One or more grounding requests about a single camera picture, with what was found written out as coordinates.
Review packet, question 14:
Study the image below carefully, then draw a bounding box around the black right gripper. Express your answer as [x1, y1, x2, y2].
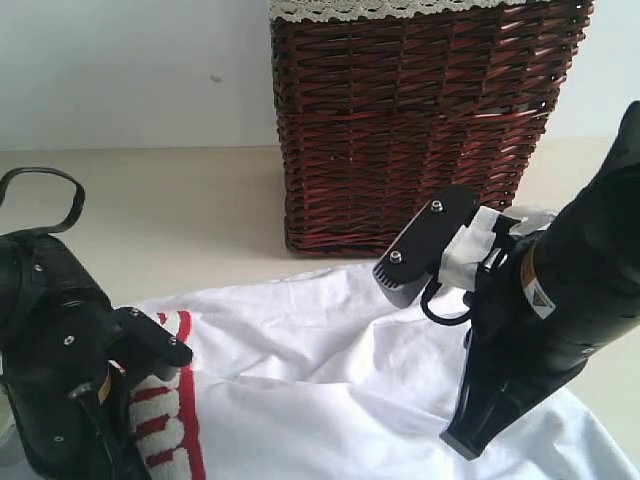
[440, 281, 585, 459]

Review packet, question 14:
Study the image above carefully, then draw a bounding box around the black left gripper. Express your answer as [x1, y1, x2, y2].
[1, 344, 150, 479]

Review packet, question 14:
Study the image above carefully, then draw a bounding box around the white t-shirt with red lettering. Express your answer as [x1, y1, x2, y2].
[131, 265, 638, 479]

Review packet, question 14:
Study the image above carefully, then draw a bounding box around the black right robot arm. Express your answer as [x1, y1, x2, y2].
[441, 103, 639, 460]

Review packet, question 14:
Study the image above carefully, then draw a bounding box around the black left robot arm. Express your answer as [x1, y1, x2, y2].
[1, 235, 150, 479]

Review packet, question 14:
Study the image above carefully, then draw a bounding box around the brown wicker basket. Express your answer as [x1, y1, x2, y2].
[269, 1, 594, 257]

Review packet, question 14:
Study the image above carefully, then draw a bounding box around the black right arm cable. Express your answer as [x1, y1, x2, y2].
[419, 277, 476, 326]

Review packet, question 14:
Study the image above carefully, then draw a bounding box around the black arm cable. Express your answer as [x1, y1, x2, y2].
[419, 277, 476, 326]
[0, 167, 86, 236]

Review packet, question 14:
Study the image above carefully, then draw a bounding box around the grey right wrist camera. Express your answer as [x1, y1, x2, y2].
[373, 185, 477, 308]

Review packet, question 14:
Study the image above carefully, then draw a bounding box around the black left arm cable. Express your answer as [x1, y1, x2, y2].
[0, 167, 86, 236]

